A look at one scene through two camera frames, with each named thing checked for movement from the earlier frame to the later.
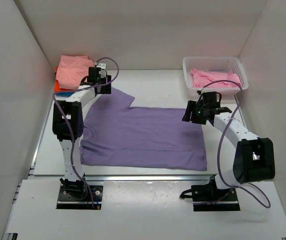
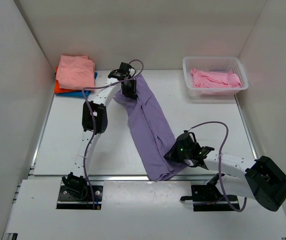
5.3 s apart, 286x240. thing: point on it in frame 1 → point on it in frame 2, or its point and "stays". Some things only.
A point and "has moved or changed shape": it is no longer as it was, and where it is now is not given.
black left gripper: [107, 89] → [132, 93]
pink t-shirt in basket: [201, 78] stays
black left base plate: [73, 194] stays
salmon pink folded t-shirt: [71, 69] stays
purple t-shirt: [114, 134] has moved or changed shape
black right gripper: [191, 107] → [171, 155]
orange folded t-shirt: [57, 88] stays
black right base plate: [208, 197] stays
